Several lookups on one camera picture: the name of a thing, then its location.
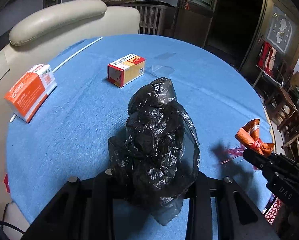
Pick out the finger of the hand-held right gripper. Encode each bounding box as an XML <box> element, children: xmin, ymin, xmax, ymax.
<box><xmin>243</xmin><ymin>149</ymin><xmax>277</xmax><ymax>172</ymax></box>

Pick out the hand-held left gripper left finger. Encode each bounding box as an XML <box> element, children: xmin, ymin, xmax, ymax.
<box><xmin>21</xmin><ymin>170</ymin><xmax>135</xmax><ymax>240</ymax></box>

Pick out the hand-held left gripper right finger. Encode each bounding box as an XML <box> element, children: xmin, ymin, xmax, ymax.
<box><xmin>182</xmin><ymin>171</ymin><xmax>281</xmax><ymax>240</ymax></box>

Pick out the red plastic mesh basket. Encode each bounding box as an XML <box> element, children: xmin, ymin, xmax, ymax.
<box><xmin>263</xmin><ymin>197</ymin><xmax>282</xmax><ymax>225</ymax></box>

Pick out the orange packet red string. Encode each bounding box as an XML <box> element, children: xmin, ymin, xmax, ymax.
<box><xmin>220</xmin><ymin>119</ymin><xmax>275</xmax><ymax>165</ymax></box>

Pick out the black plastic bag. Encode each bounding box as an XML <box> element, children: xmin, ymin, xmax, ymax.
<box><xmin>108</xmin><ymin>77</ymin><xmax>201</xmax><ymax>227</ymax></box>

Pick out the small wooden table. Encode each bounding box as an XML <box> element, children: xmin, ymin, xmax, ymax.
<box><xmin>263</xmin><ymin>85</ymin><xmax>299</xmax><ymax>125</ymax></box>

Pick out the blue tablecloth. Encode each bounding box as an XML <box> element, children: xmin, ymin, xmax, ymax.
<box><xmin>6</xmin><ymin>34</ymin><xmax>275</xmax><ymax>240</ymax></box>

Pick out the small cardboard box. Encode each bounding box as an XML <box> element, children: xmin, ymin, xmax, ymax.
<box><xmin>290</xmin><ymin>71</ymin><xmax>299</xmax><ymax>87</ymax></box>

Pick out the wooden chair with cloth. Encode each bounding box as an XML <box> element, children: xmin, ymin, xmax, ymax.
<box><xmin>252</xmin><ymin>36</ymin><xmax>294</xmax><ymax>100</ymax></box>

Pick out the red striped cloth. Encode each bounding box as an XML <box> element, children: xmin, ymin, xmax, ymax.
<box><xmin>256</xmin><ymin>41</ymin><xmax>277</xmax><ymax>77</ymax></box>

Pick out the red yellow carton box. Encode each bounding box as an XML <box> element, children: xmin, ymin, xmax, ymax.
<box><xmin>107</xmin><ymin>53</ymin><xmax>146</xmax><ymax>88</ymax></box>

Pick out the orange white carton box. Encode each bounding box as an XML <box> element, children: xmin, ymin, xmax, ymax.
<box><xmin>4</xmin><ymin>64</ymin><xmax>58</xmax><ymax>124</ymax></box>

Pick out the clear plastic film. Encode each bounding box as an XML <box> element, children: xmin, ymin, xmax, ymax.
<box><xmin>151</xmin><ymin>65</ymin><xmax>175</xmax><ymax>77</ymax></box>

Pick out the wooden door with frosted glass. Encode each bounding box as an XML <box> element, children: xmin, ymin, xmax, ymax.
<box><xmin>173</xmin><ymin>0</ymin><xmax>221</xmax><ymax>47</ymax></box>
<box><xmin>240</xmin><ymin>0</ymin><xmax>299</xmax><ymax>80</ymax></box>

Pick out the white plastic straw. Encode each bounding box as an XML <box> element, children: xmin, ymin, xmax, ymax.
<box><xmin>10</xmin><ymin>37</ymin><xmax>103</xmax><ymax>123</ymax></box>

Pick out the wooden crib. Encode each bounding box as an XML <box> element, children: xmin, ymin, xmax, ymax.
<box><xmin>106</xmin><ymin>0</ymin><xmax>176</xmax><ymax>36</ymax></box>

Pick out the beige leather sofa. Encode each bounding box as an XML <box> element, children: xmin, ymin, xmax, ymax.
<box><xmin>0</xmin><ymin>0</ymin><xmax>140</xmax><ymax>240</ymax></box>

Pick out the black cable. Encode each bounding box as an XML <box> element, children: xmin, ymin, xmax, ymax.
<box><xmin>0</xmin><ymin>202</ymin><xmax>25</xmax><ymax>235</ymax></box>

